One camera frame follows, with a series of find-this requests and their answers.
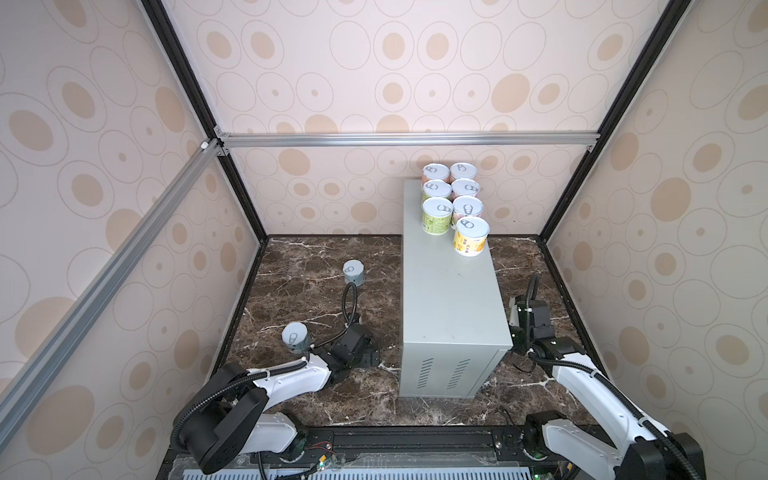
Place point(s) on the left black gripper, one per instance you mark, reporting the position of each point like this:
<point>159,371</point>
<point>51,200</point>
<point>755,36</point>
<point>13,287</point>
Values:
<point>366,355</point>

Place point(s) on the teal labelled can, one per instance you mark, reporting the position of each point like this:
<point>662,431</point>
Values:
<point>296,337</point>

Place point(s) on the light blue labelled can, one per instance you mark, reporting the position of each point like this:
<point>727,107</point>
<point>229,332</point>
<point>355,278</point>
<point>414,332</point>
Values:
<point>354,272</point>

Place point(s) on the yellow labelled can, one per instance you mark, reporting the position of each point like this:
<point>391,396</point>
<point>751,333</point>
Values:
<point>470,236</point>

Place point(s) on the purple pink labelled can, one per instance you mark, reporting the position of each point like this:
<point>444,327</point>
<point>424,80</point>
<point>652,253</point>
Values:
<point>466,205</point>

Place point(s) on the lime green labelled can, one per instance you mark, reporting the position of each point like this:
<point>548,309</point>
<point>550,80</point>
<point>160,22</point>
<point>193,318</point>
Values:
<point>436,216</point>

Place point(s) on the white red labelled can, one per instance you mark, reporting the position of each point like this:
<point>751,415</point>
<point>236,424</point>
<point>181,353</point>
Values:
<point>465,187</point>

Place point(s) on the orange tomato labelled can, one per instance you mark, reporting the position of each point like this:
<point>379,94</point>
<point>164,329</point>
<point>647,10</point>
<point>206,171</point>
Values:
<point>462,170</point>

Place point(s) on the pink orange labelled can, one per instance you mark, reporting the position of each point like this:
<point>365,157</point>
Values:
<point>435,171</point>

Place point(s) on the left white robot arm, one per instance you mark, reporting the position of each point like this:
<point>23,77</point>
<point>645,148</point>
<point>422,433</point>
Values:
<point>228,416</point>

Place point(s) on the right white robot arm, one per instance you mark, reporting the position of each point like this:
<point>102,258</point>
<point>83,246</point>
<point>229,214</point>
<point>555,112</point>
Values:
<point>640,447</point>

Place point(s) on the grey metal cabinet box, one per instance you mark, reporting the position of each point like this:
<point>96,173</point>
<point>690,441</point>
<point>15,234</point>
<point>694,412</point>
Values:
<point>455,330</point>

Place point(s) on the silver aluminium crossbar back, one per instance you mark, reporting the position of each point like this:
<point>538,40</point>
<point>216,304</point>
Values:
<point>421,139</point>

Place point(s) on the silver aluminium bar left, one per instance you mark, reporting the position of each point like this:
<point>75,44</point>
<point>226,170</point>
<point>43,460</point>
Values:
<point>49,359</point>

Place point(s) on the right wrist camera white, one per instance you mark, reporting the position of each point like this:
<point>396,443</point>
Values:
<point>514,312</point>

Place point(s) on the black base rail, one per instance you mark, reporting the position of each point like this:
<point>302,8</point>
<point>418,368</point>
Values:
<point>407,452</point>

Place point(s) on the black corner frame post right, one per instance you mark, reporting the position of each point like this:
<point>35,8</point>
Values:
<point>649,55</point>

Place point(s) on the black corner frame post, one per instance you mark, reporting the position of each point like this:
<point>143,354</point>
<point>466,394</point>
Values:
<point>649,55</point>
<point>161,24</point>

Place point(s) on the black corner frame post left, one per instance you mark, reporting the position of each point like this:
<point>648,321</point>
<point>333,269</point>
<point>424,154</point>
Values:
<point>161,24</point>

